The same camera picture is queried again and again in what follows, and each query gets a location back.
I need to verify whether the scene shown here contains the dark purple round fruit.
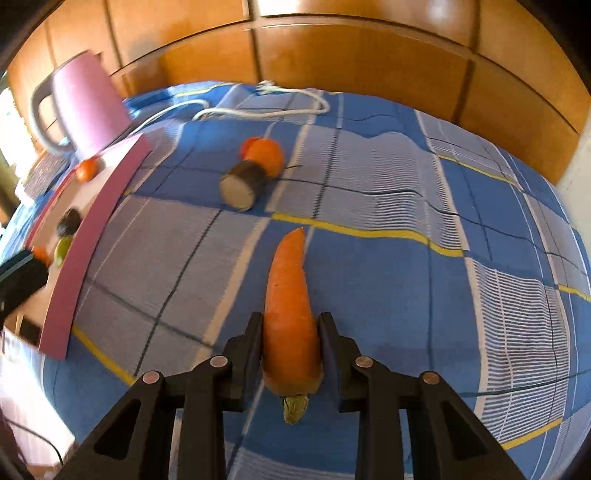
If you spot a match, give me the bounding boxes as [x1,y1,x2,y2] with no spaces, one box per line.
[56,209,83,235]

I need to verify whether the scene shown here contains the dark cut root piece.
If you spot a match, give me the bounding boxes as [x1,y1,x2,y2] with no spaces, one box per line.
[218,159,269,212]

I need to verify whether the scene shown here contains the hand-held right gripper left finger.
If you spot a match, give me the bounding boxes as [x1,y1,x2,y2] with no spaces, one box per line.
[55,311,265,480]

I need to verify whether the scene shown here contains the black cable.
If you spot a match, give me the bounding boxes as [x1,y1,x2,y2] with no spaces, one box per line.
[9,422,65,467]

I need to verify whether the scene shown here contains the bright window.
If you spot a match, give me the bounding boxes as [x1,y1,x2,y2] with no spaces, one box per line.
[0,85,24,185]

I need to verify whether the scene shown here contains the pink electric kettle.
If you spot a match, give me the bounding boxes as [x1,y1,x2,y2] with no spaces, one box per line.
[30,51,132,160]

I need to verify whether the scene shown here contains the green lime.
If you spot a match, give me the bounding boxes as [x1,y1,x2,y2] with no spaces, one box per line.
[53,235,75,266]

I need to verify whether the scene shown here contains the small orange mandarin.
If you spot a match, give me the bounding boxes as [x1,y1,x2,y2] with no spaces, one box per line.
[252,137,284,178]

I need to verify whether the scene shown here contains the wooden wardrobe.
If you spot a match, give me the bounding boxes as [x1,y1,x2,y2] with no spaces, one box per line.
[7,0,583,185]

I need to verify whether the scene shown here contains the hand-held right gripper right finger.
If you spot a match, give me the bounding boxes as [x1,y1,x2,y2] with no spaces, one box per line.
[316,311,527,480]

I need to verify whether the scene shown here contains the pink shallow box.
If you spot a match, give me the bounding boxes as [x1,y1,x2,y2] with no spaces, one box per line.
[23,134,153,361]

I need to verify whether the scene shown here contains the white power cable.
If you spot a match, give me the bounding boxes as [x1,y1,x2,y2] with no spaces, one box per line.
[122,79,331,134]

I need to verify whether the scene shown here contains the patterned tissue box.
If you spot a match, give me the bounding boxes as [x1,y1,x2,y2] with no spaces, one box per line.
[21,154,70,199]

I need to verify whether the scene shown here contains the orange carrot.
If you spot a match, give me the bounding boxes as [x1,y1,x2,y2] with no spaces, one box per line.
[262,227,325,425]

